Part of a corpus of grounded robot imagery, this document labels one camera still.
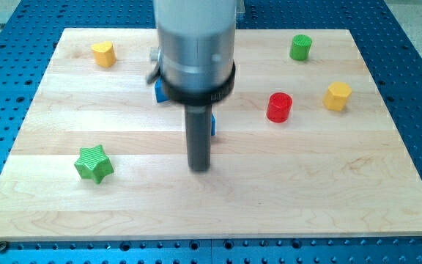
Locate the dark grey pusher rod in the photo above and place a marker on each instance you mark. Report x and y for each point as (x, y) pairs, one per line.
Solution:
(198, 126)

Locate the yellow heart block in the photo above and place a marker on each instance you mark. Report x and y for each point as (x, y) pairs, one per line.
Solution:
(104, 53)

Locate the light wooden board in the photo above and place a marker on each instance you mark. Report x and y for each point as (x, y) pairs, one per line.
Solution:
(321, 173)

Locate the blue cube block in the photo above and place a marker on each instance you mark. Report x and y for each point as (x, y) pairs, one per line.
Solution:
(161, 97)

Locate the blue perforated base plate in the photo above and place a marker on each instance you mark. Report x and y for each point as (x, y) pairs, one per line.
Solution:
(30, 37)

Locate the yellow hexagon block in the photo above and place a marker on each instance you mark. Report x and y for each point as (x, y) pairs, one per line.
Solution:
(337, 95)

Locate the green cylinder block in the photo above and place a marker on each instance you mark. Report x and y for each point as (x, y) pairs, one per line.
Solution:
(300, 47)

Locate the green star block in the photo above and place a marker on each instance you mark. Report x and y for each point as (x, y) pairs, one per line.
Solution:
(93, 164)

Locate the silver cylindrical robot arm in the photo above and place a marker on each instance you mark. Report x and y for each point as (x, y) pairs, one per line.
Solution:
(195, 64)

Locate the red cylinder block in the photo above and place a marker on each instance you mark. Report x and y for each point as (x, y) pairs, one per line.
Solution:
(279, 107)

